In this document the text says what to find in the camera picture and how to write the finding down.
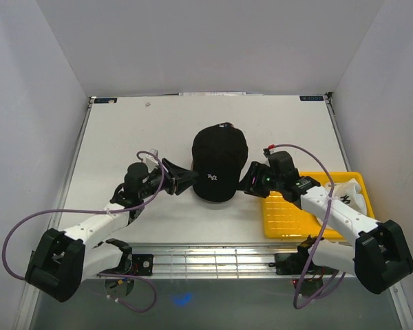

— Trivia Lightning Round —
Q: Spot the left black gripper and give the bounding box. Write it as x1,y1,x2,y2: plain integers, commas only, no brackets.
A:
139,157,198,200

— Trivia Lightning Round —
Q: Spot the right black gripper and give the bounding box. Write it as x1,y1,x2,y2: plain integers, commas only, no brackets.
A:
234,162,283,199

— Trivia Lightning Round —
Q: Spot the black NY baseball cap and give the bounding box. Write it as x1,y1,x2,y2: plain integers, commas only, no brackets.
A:
191,124,248,203

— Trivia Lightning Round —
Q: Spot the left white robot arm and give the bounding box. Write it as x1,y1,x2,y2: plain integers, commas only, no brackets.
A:
24,159,198,302

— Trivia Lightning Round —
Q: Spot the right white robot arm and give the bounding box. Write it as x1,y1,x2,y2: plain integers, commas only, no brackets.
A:
237,149,413,294

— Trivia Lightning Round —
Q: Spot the yellow plastic tray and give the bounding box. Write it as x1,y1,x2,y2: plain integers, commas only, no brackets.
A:
262,172,374,241

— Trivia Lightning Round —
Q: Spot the white baseball cap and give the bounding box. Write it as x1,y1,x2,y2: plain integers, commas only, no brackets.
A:
322,176,368,215

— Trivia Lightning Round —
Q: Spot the right blue corner label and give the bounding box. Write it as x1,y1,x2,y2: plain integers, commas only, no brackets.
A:
299,96,324,102

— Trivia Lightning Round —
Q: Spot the blue corner label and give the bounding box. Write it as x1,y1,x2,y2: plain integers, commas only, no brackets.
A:
299,96,324,102
93,98,118,104

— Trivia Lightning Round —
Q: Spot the left blue corner label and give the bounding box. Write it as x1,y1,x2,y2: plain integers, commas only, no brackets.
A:
93,98,118,104

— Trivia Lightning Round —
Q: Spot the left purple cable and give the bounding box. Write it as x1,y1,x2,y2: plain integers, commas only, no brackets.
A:
1,151,166,313

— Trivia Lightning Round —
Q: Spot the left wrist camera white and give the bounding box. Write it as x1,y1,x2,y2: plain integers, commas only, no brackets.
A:
136,148,159,172

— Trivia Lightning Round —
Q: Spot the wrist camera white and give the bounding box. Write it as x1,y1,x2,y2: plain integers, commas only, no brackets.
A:
136,148,159,172
263,144,276,160

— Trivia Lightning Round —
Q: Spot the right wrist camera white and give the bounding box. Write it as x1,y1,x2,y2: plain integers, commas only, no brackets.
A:
263,144,276,160

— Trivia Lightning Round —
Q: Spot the aluminium frame rail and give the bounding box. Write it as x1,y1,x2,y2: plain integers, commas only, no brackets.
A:
25,242,400,281

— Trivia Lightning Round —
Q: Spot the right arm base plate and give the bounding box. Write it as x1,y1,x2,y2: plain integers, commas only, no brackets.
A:
268,252,308,275

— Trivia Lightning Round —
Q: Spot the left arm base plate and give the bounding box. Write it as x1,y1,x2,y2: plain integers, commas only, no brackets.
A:
100,254,153,276

